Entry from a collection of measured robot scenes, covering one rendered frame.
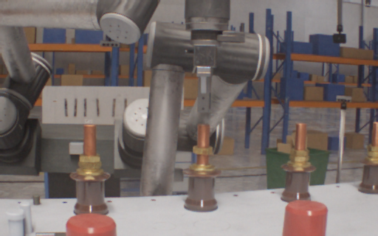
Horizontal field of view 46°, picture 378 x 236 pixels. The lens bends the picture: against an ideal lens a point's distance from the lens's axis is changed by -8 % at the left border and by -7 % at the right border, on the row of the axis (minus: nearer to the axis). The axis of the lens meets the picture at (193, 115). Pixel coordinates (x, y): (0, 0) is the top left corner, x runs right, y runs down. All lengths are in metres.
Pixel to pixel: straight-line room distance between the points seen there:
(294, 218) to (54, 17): 0.80
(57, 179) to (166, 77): 1.92
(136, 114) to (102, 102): 3.70
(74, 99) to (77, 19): 4.67
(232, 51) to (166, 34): 0.20
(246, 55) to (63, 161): 1.53
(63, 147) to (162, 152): 1.32
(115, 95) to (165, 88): 4.47
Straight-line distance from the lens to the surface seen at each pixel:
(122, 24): 1.07
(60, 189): 3.23
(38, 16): 1.26
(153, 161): 1.42
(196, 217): 1.09
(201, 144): 1.12
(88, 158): 1.06
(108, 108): 5.87
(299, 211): 0.72
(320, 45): 10.50
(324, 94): 10.70
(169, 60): 1.41
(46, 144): 2.68
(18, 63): 2.15
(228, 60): 1.42
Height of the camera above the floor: 1.70
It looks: 6 degrees down
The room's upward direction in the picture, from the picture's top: 2 degrees clockwise
